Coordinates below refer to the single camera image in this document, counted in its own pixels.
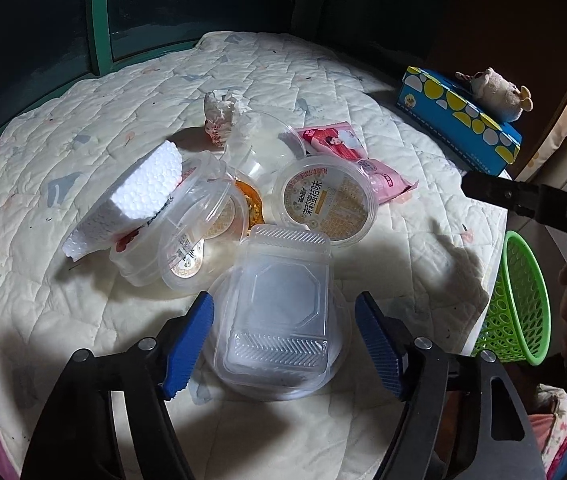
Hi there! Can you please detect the green window frame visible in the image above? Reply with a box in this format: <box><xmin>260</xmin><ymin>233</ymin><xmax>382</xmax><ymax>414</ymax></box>
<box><xmin>0</xmin><ymin>0</ymin><xmax>204</xmax><ymax>171</ymax></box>

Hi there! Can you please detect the green plastic basket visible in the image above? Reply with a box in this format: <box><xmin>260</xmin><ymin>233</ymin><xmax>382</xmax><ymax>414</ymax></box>
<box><xmin>472</xmin><ymin>230</ymin><xmax>551</xmax><ymax>367</ymax></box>

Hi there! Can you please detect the white foam block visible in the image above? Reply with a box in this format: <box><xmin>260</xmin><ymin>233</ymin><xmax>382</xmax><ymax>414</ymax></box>
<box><xmin>62</xmin><ymin>141</ymin><xmax>184</xmax><ymax>262</ymax></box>

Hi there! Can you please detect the clear round plastic lid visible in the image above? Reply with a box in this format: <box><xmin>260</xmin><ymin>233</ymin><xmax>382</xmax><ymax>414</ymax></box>
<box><xmin>200</xmin><ymin>280</ymin><xmax>354</xmax><ymax>401</ymax></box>

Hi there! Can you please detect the clear plastic cup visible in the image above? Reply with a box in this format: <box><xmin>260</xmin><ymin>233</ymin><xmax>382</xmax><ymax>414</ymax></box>
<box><xmin>223</xmin><ymin>110</ymin><xmax>307</xmax><ymax>181</ymax></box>

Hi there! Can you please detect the clear plastic clamshell box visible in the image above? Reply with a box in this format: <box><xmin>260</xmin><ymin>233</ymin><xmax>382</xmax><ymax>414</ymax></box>
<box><xmin>213</xmin><ymin>225</ymin><xmax>334</xmax><ymax>388</ymax></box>

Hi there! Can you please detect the large labelled round cup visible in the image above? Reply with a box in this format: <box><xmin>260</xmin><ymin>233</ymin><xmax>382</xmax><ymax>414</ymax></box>
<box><xmin>270</xmin><ymin>155</ymin><xmax>379</xmax><ymax>241</ymax></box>

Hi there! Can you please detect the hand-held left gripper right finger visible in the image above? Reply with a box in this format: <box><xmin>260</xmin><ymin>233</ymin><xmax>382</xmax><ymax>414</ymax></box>
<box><xmin>354</xmin><ymin>291</ymin><xmax>549</xmax><ymax>480</ymax></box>

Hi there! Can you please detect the clear round red-label container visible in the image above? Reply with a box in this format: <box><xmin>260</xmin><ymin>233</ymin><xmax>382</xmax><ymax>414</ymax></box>
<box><xmin>108</xmin><ymin>152</ymin><xmax>234</xmax><ymax>288</ymax></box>

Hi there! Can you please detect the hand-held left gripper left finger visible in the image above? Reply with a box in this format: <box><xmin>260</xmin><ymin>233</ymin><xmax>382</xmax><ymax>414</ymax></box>
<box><xmin>20</xmin><ymin>290</ymin><xmax>215</xmax><ymax>480</ymax></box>

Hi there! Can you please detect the beige plush toy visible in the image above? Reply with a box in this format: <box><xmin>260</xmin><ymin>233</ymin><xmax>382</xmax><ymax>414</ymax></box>
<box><xmin>456</xmin><ymin>66</ymin><xmax>533</xmax><ymax>122</ymax></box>

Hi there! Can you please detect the white paper wrapper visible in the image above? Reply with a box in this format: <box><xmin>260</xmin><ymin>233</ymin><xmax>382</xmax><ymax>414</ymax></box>
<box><xmin>203</xmin><ymin>89</ymin><xmax>245</xmax><ymax>150</ymax></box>

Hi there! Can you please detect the blue spotted tissue box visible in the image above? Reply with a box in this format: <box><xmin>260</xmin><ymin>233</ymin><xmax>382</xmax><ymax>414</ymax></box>
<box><xmin>396</xmin><ymin>66</ymin><xmax>523</xmax><ymax>177</ymax></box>

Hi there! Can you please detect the white quilted blanket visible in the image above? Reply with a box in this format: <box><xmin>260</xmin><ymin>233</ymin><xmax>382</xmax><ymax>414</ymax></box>
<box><xmin>0</xmin><ymin>30</ymin><xmax>509</xmax><ymax>480</ymax></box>

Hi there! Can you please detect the pink sachet with portrait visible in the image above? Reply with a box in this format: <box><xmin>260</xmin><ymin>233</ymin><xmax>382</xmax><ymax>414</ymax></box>
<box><xmin>296</xmin><ymin>121</ymin><xmax>368</xmax><ymax>162</ymax></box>

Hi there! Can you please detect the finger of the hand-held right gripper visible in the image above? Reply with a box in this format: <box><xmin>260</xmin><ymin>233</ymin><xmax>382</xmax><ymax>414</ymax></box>
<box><xmin>461</xmin><ymin>170</ymin><xmax>543</xmax><ymax>222</ymax></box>

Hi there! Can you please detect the small labelled round cup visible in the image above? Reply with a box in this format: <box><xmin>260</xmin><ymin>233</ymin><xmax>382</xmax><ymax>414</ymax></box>
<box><xmin>158</xmin><ymin>180</ymin><xmax>246</xmax><ymax>293</ymax></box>

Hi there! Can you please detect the pink sachet packet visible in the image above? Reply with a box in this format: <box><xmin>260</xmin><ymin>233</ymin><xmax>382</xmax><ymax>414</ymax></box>
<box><xmin>358</xmin><ymin>157</ymin><xmax>418</xmax><ymax>204</ymax></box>

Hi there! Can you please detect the floral fabric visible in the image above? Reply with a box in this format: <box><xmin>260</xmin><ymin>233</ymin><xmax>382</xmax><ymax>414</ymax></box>
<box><xmin>528</xmin><ymin>385</ymin><xmax>567</xmax><ymax>480</ymax></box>

